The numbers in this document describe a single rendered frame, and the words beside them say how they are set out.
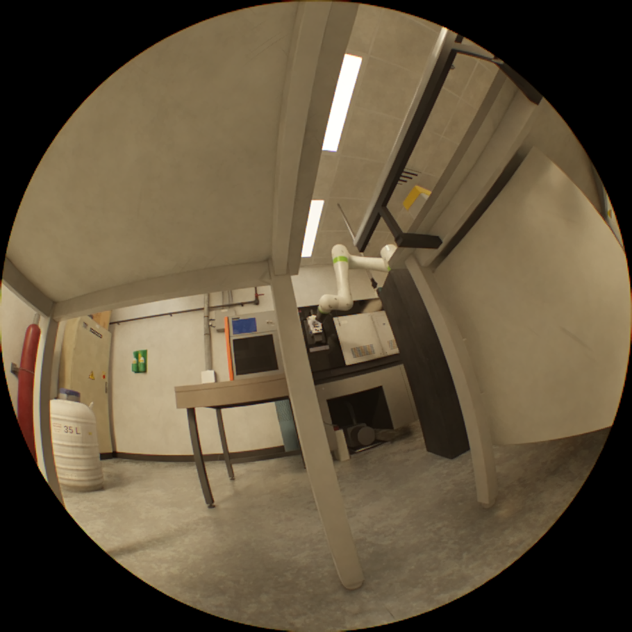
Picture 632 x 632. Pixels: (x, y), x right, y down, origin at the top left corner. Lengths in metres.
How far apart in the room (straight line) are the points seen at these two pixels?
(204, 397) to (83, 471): 1.17
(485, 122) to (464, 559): 0.96
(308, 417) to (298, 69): 0.55
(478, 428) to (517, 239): 0.50
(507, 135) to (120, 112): 0.71
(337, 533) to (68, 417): 1.70
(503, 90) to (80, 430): 2.35
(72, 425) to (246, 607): 1.51
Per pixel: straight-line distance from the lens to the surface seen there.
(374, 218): 0.68
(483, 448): 0.71
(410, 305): 1.29
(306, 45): 0.33
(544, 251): 0.60
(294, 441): 2.62
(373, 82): 2.56
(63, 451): 1.88
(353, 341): 2.07
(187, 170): 0.43
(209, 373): 3.02
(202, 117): 0.40
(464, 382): 0.66
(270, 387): 1.16
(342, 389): 1.85
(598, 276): 0.58
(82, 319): 3.57
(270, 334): 1.33
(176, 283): 0.61
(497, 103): 0.61
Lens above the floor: 0.49
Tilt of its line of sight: 24 degrees up
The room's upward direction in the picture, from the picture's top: 14 degrees counter-clockwise
